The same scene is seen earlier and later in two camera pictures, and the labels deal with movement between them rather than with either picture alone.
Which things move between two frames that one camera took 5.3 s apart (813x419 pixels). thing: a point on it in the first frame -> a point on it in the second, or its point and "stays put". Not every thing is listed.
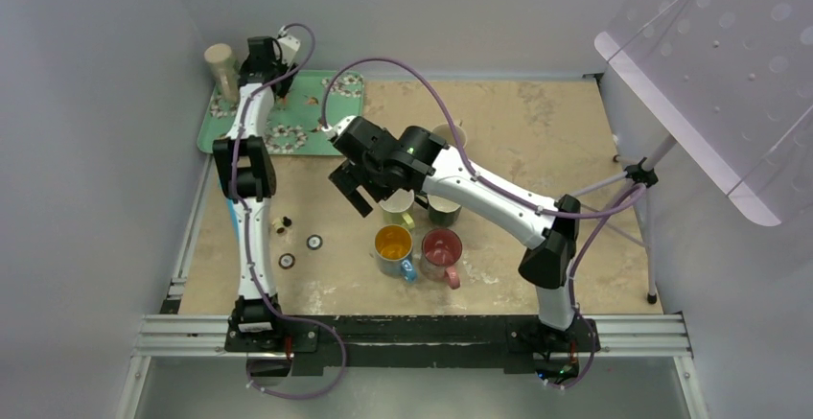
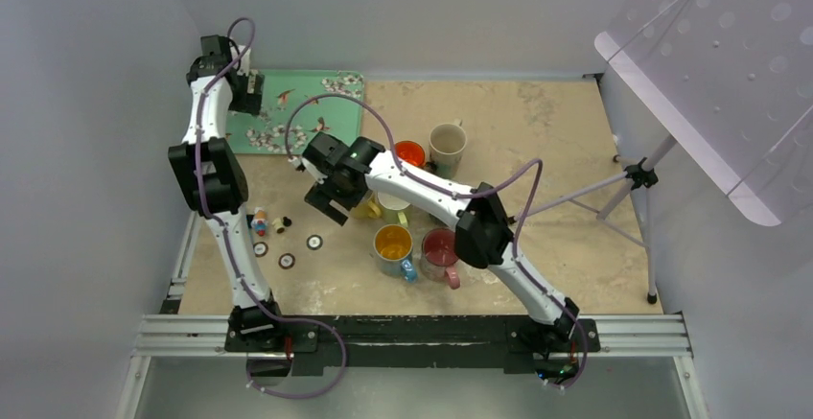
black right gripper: [347, 176] -> [320, 195]
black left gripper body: [280, 68] -> [243, 102]
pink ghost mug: [440, 253] stays put
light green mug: [397, 208] stays put
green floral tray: [299, 120] stays put
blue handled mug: [393, 246] stays put
